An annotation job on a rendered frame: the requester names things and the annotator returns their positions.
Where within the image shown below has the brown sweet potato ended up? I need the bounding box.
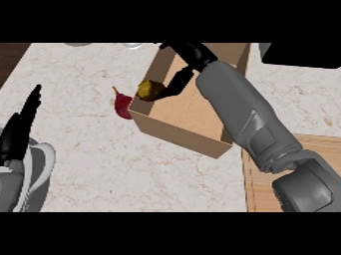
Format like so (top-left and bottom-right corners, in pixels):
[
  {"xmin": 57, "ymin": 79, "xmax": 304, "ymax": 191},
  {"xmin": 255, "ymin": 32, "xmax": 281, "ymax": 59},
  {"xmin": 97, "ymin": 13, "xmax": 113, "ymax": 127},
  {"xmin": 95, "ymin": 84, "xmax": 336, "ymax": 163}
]
[{"xmin": 138, "ymin": 79, "xmax": 172, "ymax": 103}]

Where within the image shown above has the black appliance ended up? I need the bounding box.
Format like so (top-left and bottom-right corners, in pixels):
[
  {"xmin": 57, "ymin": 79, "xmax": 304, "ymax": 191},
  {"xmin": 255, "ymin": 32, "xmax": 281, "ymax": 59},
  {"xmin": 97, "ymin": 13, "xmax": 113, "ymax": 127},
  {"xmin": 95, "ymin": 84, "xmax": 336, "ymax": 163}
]
[{"xmin": 259, "ymin": 42, "xmax": 341, "ymax": 70}]

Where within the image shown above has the grey round object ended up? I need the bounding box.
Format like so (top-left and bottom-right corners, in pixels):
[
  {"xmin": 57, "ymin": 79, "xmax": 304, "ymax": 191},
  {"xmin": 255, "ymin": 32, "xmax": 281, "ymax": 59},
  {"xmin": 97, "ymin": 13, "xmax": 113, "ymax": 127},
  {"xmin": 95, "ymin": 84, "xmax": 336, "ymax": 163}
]
[{"xmin": 64, "ymin": 42, "xmax": 94, "ymax": 48}]

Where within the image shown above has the open cardboard box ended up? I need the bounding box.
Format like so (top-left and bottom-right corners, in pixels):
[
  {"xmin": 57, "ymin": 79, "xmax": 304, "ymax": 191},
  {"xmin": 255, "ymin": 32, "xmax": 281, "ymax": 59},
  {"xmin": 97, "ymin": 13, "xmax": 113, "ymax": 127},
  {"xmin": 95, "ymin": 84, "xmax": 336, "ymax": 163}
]
[{"xmin": 129, "ymin": 42, "xmax": 253, "ymax": 159}]

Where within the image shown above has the red chili pepper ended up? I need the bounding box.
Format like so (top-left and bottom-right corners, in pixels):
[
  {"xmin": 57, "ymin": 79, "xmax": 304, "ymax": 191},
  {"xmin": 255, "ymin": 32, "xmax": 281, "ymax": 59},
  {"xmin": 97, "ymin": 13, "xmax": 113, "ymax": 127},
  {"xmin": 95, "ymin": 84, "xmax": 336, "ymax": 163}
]
[{"xmin": 111, "ymin": 86, "xmax": 136, "ymax": 121}]

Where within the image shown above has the clear glass object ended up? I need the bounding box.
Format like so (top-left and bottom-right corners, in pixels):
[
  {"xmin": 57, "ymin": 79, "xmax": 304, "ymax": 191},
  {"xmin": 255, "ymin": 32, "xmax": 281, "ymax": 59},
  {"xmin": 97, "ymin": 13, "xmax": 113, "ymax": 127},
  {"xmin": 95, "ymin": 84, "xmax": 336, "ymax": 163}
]
[{"xmin": 123, "ymin": 42, "xmax": 145, "ymax": 51}]

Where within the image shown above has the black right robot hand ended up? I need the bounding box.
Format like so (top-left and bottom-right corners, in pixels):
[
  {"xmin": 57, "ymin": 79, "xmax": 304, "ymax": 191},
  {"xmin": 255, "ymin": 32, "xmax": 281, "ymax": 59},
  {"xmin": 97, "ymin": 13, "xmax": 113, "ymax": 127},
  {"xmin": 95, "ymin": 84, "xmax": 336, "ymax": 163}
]
[{"xmin": 160, "ymin": 42, "xmax": 219, "ymax": 100}]

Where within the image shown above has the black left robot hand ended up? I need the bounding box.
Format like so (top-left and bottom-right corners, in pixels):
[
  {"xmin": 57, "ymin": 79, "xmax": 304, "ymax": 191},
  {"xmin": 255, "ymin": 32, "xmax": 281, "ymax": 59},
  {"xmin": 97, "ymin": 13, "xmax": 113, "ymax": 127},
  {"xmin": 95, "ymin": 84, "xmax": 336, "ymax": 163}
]
[{"xmin": 0, "ymin": 84, "xmax": 45, "ymax": 167}]

